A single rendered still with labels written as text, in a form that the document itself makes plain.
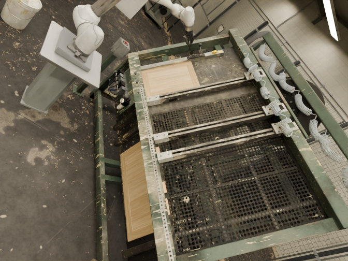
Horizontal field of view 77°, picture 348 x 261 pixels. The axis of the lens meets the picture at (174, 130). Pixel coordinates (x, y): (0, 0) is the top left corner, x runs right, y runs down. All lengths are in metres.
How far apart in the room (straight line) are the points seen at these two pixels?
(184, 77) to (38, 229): 1.88
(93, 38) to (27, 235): 1.60
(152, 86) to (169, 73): 0.25
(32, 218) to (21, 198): 0.18
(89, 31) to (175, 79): 0.93
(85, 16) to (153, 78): 0.84
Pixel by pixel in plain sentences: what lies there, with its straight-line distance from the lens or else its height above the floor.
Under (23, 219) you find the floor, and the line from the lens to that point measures 2.13.
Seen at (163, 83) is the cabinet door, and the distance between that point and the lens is 2.35.
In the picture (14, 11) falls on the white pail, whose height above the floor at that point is 0.20.
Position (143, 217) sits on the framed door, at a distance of 2.12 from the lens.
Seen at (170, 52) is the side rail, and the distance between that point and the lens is 2.74.
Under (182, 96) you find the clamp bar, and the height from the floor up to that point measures 1.20.
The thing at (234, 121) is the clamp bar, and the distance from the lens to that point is 1.99.
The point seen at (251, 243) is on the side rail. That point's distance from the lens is 1.70.
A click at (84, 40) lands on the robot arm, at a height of 0.95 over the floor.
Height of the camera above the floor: 1.95
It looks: 27 degrees down
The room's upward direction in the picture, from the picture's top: 58 degrees clockwise
